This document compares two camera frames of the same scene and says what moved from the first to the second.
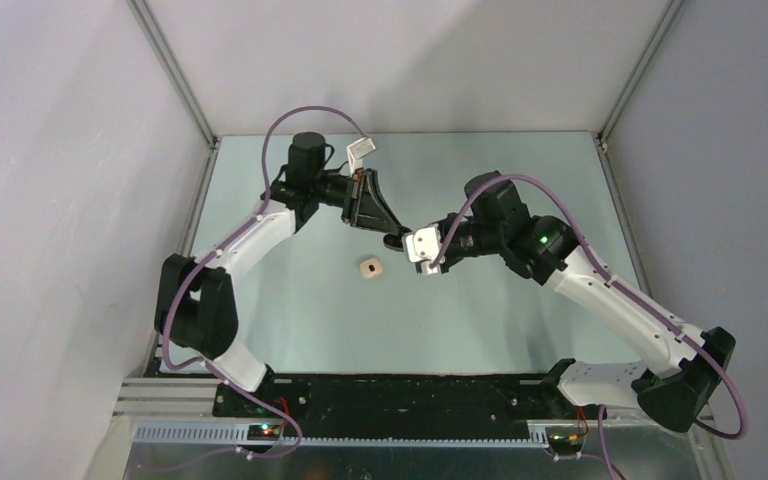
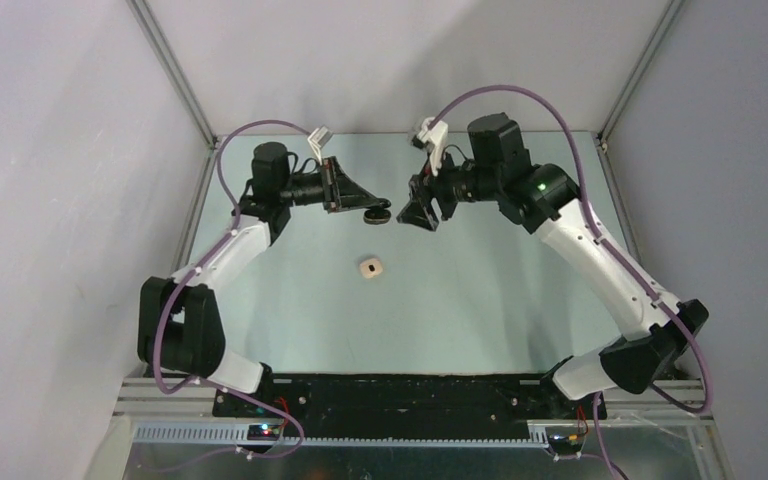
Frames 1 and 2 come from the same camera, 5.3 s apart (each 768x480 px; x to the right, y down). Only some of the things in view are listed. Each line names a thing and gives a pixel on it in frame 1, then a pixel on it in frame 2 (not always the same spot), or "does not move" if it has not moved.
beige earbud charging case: [370, 267] does not move
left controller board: [265, 432] does not move
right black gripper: [449, 260] to [423, 187]
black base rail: [435, 406] does not move
